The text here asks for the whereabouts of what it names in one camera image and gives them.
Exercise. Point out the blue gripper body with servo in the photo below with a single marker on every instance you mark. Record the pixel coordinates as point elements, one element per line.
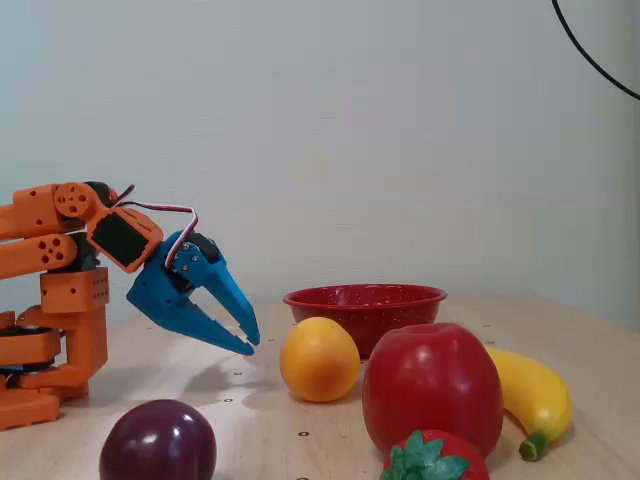
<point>159,286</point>

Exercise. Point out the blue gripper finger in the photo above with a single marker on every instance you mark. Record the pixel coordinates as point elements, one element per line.
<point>220,335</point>
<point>230,295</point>

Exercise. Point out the orange toy peach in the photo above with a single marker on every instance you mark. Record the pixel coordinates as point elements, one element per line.
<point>320,360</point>

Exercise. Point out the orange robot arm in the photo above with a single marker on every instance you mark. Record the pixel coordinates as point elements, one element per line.
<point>75,295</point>

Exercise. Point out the red speckled bowl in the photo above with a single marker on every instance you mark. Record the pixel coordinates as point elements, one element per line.
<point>370,310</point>

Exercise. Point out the purple toy plum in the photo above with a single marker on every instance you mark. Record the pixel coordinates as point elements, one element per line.
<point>157,445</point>

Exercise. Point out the red toy apple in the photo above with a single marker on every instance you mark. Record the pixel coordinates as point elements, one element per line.
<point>430,385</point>

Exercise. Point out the red toy strawberry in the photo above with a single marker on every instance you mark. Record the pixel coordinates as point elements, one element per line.
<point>440,460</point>

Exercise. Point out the yellow toy banana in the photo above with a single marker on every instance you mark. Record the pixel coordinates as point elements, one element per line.
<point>540,395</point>

